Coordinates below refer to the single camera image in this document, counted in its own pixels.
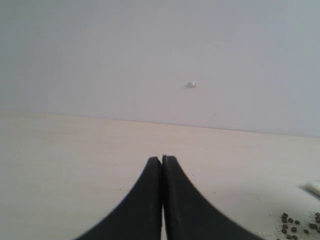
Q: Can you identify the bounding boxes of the white wooden paint brush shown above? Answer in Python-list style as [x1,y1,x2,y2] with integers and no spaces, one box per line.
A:
[300,180,320,196]

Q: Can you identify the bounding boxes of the white wall plug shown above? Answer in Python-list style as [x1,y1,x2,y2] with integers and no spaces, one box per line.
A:
[187,81,198,88]

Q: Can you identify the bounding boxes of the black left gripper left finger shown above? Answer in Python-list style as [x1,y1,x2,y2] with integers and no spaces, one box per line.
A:
[77,156,163,240]

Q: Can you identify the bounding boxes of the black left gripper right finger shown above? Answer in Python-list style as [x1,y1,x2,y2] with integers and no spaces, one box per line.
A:
[162,155,260,240]

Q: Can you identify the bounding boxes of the brown beans and white grains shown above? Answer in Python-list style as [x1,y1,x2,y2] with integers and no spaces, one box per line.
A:
[274,211,320,240]

